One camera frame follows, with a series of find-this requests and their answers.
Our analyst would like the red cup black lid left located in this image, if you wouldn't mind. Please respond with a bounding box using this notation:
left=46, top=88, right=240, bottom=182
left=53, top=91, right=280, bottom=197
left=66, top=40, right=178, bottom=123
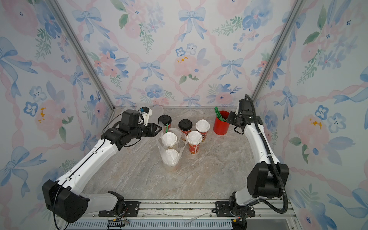
left=158, top=115, right=172, bottom=129

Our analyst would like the red cup black lid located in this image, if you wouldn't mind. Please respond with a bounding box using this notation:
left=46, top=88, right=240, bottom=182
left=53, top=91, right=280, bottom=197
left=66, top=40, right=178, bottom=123
left=158, top=115, right=172, bottom=129
left=178, top=119, right=193, bottom=136

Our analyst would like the red cup white lid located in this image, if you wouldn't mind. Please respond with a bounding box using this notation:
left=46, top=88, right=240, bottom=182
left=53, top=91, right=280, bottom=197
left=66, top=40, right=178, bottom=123
left=187, top=131, right=203, bottom=155

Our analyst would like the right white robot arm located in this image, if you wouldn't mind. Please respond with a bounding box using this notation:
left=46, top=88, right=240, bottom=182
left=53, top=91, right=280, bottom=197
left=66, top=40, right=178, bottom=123
left=227, top=95, right=289, bottom=219

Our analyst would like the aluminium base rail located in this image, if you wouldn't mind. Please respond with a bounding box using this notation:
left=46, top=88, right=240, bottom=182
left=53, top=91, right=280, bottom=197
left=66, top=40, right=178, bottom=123
left=54, top=200, right=302, bottom=230

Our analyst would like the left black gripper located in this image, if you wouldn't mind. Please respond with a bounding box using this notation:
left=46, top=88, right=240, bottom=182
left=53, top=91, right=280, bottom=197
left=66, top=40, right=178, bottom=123
left=132, top=123, right=163, bottom=140

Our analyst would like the clear plastic carrier bag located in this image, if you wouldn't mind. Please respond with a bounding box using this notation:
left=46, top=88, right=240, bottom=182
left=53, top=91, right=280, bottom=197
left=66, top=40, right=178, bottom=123
left=156, top=126, right=187, bottom=172

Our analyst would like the white lid cup back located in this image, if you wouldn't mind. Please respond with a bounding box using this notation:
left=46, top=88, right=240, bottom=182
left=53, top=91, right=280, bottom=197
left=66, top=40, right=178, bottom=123
left=195, top=119, right=210, bottom=142

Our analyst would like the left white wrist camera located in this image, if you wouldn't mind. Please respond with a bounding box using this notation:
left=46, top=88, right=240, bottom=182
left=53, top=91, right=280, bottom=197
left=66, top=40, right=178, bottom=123
left=139, top=106, right=152, bottom=126

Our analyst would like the red cup black lid right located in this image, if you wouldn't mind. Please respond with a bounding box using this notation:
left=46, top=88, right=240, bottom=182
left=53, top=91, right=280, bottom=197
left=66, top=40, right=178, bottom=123
left=178, top=119, right=193, bottom=136

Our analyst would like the red straw holder cup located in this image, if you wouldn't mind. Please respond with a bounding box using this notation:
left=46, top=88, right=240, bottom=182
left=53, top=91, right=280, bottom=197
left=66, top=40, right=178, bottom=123
left=213, top=111, right=230, bottom=136

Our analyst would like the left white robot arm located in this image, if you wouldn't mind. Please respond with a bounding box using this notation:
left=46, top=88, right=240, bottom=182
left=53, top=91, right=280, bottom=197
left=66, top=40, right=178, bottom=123
left=42, top=107, right=162, bottom=223

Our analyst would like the green wrapped straws bundle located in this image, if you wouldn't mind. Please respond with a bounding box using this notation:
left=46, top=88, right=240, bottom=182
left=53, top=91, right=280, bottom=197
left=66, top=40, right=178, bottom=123
left=214, top=106, right=229, bottom=122

